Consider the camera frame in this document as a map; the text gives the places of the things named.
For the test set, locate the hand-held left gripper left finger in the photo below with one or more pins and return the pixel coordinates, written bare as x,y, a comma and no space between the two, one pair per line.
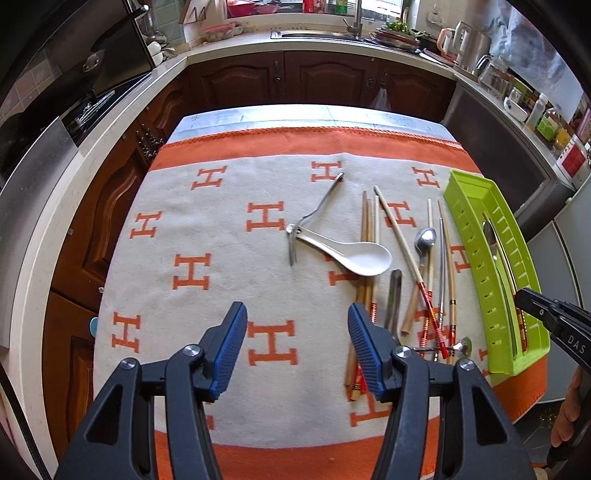
228,350

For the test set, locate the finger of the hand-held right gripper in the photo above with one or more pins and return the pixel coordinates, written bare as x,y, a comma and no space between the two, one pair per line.
540,304

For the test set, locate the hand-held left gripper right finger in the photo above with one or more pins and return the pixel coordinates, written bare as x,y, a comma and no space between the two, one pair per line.
364,350

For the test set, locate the thick light bamboo chopstick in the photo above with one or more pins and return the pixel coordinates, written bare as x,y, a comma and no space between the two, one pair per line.
408,318

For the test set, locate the dull grey metal utensil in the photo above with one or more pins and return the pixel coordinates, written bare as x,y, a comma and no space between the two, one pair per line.
394,300

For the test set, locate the small shiny metal spoon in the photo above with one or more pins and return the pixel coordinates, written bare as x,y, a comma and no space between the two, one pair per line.
463,346

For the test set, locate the white ceramic spoon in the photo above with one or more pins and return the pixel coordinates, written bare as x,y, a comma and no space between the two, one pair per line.
364,258

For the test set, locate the green plastic utensil tray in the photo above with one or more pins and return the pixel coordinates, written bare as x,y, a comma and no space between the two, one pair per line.
466,203

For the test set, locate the long light red-patterned chopstick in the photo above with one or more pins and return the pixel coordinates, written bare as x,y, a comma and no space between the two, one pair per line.
397,226

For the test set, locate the light wooden chopstick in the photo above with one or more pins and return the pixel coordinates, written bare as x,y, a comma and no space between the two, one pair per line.
429,217

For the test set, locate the metal fork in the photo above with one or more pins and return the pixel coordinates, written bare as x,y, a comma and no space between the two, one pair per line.
323,201

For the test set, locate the person's right hand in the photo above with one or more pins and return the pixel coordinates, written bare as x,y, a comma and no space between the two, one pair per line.
569,410

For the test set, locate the chopstick with red-gold band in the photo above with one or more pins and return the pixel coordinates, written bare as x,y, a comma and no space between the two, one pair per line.
521,323

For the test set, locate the grey refrigerator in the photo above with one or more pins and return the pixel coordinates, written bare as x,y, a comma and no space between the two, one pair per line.
568,240

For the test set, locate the metal chopstick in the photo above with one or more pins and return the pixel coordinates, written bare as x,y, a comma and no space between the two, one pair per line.
442,277

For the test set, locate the orange and cream patterned blanket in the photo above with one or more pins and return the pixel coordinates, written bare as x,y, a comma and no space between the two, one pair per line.
207,207

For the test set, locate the white container with red label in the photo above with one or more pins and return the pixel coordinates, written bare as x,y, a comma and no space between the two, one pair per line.
572,157

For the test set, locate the stainless steel appliance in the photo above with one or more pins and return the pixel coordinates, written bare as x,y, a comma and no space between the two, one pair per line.
498,138

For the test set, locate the green-labelled jar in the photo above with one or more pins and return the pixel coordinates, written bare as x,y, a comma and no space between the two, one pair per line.
549,125

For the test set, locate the white-capped clear bottle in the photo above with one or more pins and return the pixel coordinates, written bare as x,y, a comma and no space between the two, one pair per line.
536,110

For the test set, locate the white ceramic mug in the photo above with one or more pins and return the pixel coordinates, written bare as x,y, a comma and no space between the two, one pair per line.
515,110

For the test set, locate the glass teapot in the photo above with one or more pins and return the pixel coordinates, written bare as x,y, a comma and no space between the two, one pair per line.
494,76

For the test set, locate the light blue table cover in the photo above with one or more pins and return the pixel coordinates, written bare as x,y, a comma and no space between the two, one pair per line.
277,119

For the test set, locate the stainless steel panel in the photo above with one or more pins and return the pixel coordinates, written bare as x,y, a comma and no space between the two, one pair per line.
37,194

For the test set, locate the small hanging plastic bag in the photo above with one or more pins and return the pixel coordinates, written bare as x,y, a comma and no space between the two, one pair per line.
381,100

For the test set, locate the large clear plastic bag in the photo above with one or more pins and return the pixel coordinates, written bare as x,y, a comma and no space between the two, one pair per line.
531,41

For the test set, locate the dark wooden kitchen cabinets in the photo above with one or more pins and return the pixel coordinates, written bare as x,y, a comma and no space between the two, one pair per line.
323,78

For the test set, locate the plate of green vegetables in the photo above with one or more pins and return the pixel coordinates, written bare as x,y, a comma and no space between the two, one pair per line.
397,34

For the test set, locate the white bowls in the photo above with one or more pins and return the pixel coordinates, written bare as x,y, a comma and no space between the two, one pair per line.
154,53

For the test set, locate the pink food container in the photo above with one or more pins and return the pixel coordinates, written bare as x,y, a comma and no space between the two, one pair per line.
222,32

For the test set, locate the stainless steel sink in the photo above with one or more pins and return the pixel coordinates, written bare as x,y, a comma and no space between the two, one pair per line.
318,33

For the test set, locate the black range hood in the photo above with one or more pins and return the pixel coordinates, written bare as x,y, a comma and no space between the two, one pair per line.
115,46

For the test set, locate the metal faucet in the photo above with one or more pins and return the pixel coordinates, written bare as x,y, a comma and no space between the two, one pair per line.
355,18

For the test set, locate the red basin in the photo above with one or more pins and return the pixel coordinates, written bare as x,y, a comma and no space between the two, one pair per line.
241,8

